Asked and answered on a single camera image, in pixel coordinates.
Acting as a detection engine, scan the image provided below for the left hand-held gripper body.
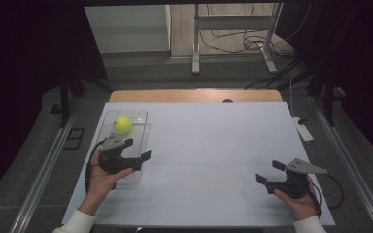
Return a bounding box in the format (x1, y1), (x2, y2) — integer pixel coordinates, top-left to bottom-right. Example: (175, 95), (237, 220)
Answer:
(98, 134), (129, 175)

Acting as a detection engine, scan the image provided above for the yellow tennis ball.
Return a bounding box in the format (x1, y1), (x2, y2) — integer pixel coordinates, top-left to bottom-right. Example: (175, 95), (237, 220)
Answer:
(113, 116), (133, 136)

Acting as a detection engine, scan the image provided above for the white table cover sheet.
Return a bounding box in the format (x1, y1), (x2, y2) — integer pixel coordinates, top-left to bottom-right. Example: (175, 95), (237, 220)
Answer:
(61, 102), (337, 227)

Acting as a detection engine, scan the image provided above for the white power strip cable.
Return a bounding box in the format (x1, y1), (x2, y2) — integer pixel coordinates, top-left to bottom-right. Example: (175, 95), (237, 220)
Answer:
(288, 76), (298, 119)

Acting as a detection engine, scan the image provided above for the white cabinet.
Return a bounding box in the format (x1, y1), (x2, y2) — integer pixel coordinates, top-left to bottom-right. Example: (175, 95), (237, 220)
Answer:
(84, 4), (172, 54)

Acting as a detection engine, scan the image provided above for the clear plastic container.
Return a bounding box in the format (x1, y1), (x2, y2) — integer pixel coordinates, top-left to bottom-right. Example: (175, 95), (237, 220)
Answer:
(91, 109), (152, 186)

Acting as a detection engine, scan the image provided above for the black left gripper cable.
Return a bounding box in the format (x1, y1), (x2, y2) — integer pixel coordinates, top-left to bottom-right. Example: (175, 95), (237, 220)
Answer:
(85, 139), (107, 195)

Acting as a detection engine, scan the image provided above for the tangle of black floor cables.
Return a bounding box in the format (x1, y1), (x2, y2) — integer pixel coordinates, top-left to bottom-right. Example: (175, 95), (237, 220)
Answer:
(198, 3), (312, 60)

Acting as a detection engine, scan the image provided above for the black curtain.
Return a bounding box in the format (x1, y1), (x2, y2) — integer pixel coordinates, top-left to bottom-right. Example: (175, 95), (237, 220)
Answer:
(0, 0), (109, 208)
(275, 0), (373, 163)

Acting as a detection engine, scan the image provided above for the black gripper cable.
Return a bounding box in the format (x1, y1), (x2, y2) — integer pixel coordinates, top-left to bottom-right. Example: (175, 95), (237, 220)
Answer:
(307, 173), (345, 218)
(85, 139), (107, 195)

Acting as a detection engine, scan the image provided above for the white power strip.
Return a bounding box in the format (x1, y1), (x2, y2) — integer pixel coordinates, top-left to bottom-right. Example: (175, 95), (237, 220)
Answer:
(292, 116), (315, 143)

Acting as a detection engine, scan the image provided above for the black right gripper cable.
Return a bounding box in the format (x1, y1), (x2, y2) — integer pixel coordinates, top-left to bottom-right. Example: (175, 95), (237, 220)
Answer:
(307, 173), (345, 218)

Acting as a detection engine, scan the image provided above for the person's right hand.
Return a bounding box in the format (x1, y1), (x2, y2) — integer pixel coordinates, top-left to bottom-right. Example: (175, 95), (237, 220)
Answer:
(273, 176), (318, 222)

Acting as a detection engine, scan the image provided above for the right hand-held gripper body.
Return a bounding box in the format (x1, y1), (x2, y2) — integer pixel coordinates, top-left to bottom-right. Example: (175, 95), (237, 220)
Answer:
(275, 157), (328, 199)

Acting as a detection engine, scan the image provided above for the black stand leg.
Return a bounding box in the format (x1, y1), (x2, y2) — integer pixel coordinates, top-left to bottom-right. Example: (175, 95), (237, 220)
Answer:
(49, 73), (115, 129)
(305, 71), (338, 127)

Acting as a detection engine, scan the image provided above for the person's left hand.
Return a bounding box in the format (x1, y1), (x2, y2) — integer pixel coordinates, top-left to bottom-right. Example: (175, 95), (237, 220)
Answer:
(86, 151), (134, 203)

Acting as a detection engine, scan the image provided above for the black plug cable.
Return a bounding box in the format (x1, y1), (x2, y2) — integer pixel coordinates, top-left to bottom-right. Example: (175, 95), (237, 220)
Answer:
(297, 98), (317, 126)

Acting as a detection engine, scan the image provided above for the aluminium floor rail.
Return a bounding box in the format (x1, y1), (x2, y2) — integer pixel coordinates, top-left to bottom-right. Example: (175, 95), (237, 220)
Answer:
(8, 106), (80, 233)
(312, 96), (373, 233)

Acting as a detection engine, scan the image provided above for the wooden table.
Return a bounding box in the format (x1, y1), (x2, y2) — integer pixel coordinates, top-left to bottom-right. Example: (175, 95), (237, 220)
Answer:
(109, 89), (284, 104)

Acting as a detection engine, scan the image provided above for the grey metal stand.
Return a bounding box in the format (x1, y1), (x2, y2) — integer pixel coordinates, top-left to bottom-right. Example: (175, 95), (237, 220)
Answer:
(191, 3), (285, 76)

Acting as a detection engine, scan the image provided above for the black floor frame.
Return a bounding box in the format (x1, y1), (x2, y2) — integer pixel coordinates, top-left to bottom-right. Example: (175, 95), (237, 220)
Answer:
(62, 127), (85, 150)

